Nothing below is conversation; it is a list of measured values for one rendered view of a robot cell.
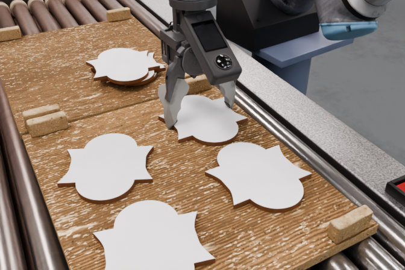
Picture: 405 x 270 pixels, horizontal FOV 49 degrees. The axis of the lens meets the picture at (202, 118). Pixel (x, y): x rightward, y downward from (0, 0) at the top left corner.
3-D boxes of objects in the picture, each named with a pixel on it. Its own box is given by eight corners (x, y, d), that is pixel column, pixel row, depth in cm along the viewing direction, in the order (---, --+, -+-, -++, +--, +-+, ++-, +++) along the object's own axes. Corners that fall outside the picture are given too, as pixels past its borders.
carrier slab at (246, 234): (212, 90, 85) (212, 83, 84) (376, 233, 55) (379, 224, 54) (23, 143, 71) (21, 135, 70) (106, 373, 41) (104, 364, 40)
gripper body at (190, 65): (200, 54, 76) (199, -17, 70) (227, 72, 70) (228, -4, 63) (160, 64, 73) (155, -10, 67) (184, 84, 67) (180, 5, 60)
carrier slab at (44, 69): (133, 21, 116) (132, 15, 115) (210, 90, 85) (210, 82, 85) (-10, 47, 102) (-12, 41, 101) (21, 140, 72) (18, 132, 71)
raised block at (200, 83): (207, 85, 84) (207, 72, 82) (212, 89, 82) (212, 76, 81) (179, 93, 81) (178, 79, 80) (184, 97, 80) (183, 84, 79)
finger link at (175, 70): (180, 100, 71) (200, 51, 69) (185, 105, 70) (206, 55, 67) (155, 95, 68) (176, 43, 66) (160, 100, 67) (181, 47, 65)
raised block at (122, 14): (129, 16, 114) (128, 6, 113) (131, 18, 113) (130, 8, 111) (106, 20, 112) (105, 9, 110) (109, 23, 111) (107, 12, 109)
